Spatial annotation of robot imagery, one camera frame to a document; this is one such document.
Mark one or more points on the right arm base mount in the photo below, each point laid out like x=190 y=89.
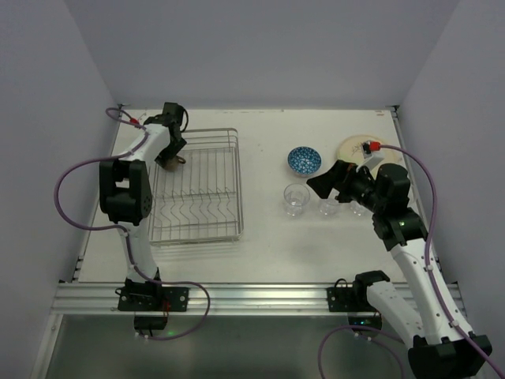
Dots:
x=342 y=298

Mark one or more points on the metal wire dish rack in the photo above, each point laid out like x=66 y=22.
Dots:
x=199 y=200

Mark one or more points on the brown ceramic mug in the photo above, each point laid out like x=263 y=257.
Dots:
x=173 y=164

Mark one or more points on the aluminium front rail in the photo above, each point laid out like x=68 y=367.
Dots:
x=227 y=299

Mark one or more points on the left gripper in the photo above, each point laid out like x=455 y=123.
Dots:
x=170 y=154

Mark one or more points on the blue patterned bowl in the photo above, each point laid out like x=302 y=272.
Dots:
x=304 y=161

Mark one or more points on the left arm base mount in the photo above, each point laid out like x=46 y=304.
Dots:
x=152 y=304

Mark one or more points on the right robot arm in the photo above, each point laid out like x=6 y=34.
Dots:
x=440 y=341

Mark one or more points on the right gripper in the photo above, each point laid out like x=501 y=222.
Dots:
x=344 y=184

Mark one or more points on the clear glass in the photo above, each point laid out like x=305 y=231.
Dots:
x=329 y=206
x=358 y=210
x=296 y=197

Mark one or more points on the green plate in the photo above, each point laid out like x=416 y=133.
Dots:
x=350 y=149

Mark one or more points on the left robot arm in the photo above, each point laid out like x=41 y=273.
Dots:
x=125 y=191

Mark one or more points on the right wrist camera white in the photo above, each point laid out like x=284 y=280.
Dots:
x=371 y=151

